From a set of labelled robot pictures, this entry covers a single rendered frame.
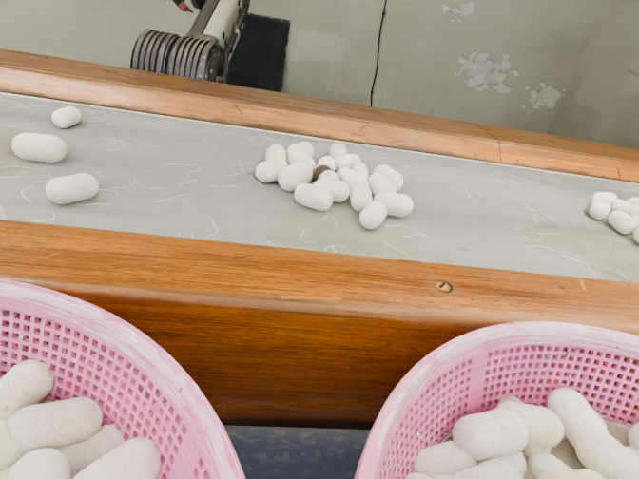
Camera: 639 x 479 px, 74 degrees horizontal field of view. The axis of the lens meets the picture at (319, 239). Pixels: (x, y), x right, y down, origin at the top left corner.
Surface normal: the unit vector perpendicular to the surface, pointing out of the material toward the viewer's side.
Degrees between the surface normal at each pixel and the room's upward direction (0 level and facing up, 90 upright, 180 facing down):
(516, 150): 45
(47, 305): 75
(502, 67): 90
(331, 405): 90
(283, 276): 0
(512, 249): 0
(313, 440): 0
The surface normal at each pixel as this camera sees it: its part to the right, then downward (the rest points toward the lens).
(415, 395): 0.77, 0.19
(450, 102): 0.10, 0.51
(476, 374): 0.51, 0.22
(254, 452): 0.17, -0.85
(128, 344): -0.45, 0.11
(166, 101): 0.18, -0.24
